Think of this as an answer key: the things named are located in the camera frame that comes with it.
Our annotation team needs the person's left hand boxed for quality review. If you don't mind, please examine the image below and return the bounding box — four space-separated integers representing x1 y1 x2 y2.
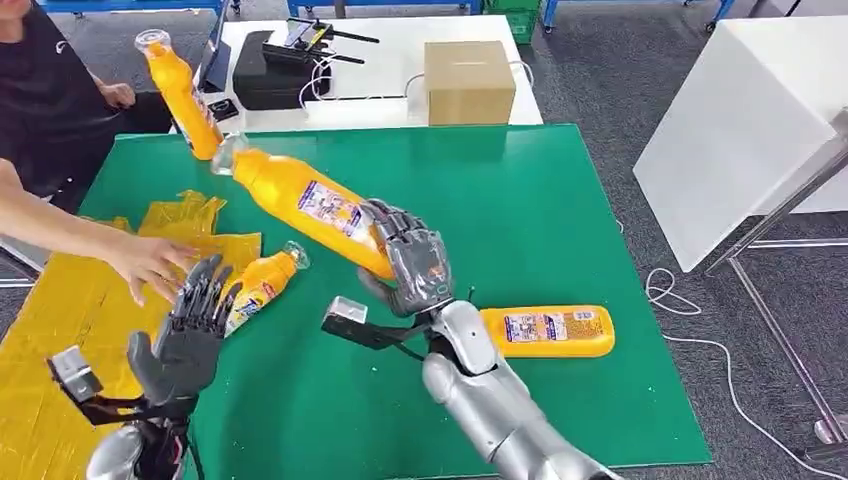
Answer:
99 82 137 111

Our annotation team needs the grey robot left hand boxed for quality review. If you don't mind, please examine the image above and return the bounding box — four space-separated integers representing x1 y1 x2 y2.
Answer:
127 253 243 407

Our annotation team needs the person's right hand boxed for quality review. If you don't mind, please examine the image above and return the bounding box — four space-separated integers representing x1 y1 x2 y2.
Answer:
105 235 200 307

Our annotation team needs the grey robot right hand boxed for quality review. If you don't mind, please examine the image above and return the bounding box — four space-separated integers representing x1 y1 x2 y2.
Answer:
357 198 455 318

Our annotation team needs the orange drink bottle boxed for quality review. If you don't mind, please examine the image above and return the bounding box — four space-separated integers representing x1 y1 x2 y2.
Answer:
221 241 311 339
210 132 399 281
480 305 617 360
134 29 225 162

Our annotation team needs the person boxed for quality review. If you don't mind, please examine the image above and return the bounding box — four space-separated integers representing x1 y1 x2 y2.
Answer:
0 0 200 307

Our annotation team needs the dark laptop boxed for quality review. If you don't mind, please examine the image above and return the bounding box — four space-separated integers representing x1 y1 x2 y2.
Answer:
197 0 233 94

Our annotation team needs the black phone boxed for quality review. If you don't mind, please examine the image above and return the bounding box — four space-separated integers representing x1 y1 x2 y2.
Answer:
206 97 240 123

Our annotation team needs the green mat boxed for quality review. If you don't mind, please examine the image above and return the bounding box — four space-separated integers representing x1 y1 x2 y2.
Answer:
78 123 712 480

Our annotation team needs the black case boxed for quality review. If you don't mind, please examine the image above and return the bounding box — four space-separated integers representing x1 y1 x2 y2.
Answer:
231 29 333 112

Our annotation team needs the black remote controller with antennas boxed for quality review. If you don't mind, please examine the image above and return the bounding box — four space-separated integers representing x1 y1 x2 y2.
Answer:
261 18 381 68

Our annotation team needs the cardboard box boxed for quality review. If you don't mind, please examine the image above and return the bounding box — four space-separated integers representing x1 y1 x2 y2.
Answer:
423 40 517 127

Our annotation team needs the green crate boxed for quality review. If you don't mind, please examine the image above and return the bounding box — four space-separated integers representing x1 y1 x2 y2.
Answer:
482 0 541 45

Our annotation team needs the white table with metal legs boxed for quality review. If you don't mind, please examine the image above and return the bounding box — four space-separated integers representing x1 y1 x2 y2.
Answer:
632 16 848 465

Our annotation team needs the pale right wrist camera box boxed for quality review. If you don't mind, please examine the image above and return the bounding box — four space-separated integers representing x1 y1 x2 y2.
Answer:
321 296 372 346

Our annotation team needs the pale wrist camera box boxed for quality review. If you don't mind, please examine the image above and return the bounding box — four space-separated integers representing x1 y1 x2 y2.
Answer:
46 345 104 404
321 296 372 346

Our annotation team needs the blue metal frame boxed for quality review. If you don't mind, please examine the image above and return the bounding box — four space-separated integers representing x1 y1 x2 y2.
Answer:
288 0 482 18
541 0 735 33
39 0 230 16

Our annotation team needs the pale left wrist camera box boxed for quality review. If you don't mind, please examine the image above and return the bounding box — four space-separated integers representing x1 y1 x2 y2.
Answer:
46 345 104 404

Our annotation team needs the metal frame bar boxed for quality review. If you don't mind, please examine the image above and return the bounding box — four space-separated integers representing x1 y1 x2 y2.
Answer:
0 241 46 289

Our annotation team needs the thin white cable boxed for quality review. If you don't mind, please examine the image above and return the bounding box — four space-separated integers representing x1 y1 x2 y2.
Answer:
402 58 535 101

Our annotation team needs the coiled white cable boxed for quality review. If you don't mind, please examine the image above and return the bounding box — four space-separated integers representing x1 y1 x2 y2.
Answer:
298 56 340 111

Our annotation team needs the white floor cable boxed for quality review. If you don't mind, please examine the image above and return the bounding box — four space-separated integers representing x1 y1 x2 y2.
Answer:
616 218 848 480

